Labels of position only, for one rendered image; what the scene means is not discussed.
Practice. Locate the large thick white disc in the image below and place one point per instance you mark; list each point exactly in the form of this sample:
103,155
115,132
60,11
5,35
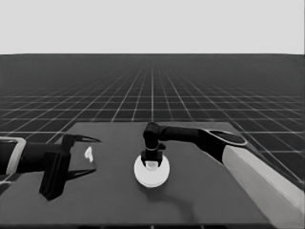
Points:
152,178

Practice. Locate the small white T-shaped piece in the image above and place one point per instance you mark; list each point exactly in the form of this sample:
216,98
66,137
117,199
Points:
89,155

